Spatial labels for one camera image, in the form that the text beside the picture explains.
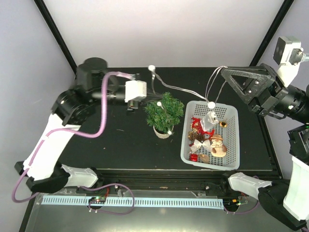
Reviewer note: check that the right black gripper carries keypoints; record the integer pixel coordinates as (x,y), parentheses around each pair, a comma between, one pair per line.
(261,97)

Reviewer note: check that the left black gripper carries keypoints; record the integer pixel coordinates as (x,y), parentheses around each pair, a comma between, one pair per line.
(151,97)

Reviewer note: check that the small green christmas tree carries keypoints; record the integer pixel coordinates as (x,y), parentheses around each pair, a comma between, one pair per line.
(164,114)

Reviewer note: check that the white plastic basket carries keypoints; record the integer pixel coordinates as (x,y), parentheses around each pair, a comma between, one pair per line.
(210,119)

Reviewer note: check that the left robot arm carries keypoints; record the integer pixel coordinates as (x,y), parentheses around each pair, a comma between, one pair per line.
(81,110)

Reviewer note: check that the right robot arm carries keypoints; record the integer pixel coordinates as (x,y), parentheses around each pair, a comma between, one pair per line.
(287,200)

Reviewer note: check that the gold bell ornament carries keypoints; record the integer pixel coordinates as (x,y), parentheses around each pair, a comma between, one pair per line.
(223,124)

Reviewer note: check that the red star ornament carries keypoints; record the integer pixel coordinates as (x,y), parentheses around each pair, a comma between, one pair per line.
(197,127)

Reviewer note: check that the pine cone ornament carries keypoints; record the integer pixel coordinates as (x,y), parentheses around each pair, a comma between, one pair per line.
(193,135)

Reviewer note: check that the silver bow ornament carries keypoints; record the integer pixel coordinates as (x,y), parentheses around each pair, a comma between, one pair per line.
(198,145)

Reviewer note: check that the red gift box ornament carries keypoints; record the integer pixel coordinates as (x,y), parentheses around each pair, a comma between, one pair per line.
(193,157)

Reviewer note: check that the snowman figurine ornament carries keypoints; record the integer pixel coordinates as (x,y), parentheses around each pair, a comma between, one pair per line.
(218,149)

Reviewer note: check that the brown wooden ornament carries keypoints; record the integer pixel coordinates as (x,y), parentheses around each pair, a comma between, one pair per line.
(204,158)

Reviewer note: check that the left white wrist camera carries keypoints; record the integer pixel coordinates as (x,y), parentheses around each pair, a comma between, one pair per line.
(135,90)

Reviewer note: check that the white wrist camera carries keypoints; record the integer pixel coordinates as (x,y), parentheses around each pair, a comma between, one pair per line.
(135,90)
(288,55)

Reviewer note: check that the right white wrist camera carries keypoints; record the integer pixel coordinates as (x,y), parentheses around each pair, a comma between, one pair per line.
(288,55)

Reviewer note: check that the black frame post right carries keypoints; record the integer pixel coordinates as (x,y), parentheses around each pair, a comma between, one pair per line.
(282,12)

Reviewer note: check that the black frame post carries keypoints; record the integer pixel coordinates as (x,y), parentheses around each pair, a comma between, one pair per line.
(282,12)
(56,33)

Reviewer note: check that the white slotted cable duct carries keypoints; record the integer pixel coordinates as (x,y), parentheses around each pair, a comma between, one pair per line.
(136,202)

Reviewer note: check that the black frame post left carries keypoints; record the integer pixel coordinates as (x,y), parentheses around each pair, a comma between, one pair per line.
(56,33)

